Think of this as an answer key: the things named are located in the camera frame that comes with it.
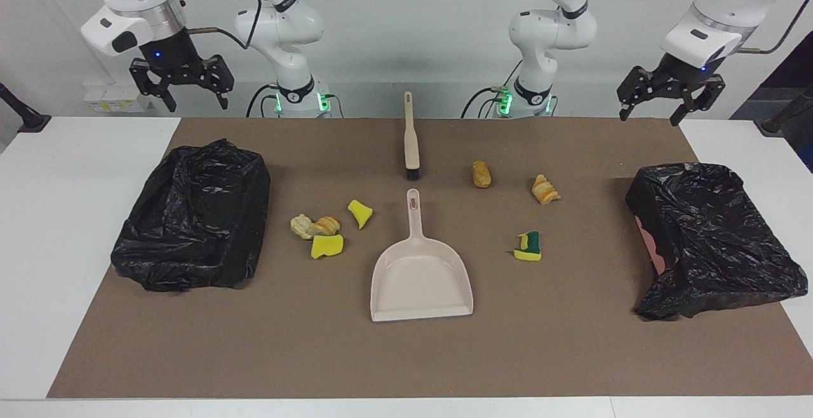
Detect large yellow sponge piece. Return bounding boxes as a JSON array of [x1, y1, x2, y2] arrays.
[[311, 234, 345, 260]]

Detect pink plastic bin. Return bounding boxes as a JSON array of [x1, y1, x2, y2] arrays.
[[637, 213, 666, 277]]

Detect black base cable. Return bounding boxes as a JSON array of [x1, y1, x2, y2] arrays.
[[246, 83, 280, 118], [460, 59, 523, 119]]

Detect beige brush black bristles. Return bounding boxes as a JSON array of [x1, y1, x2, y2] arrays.
[[403, 91, 421, 182]]

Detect white wall power strip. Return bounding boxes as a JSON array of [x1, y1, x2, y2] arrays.
[[84, 84, 153, 114]]

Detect brown table mat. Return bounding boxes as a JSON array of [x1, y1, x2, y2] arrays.
[[46, 118, 813, 400]]

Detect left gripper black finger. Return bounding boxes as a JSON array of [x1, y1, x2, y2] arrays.
[[670, 75, 726, 126], [617, 66, 655, 120]]

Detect small yellow sponge piece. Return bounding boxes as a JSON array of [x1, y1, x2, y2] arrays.
[[347, 199, 374, 230]]

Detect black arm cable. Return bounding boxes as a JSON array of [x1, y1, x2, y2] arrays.
[[588, 0, 813, 55], [178, 0, 264, 50]]

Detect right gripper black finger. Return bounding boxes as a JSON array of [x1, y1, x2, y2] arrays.
[[202, 55, 234, 111], [130, 59, 177, 112]]

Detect beige plastic dustpan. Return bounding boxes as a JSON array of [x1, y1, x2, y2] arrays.
[[370, 188, 474, 323]]

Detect yellow green sponge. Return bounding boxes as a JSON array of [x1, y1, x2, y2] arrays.
[[513, 231, 542, 262]]

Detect black bag lined bin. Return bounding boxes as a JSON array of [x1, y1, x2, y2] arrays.
[[110, 138, 272, 293]]

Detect pale beige piece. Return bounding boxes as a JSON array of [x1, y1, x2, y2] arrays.
[[290, 214, 316, 241]]

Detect black bin bag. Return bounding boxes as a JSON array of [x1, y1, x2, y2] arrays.
[[625, 162, 809, 321]]

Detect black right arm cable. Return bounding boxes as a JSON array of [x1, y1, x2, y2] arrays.
[[178, 0, 264, 50]]

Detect striped beige pastry piece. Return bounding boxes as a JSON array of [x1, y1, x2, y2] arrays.
[[531, 174, 562, 206]]

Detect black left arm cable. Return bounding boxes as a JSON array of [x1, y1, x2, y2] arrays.
[[588, 0, 813, 55]]

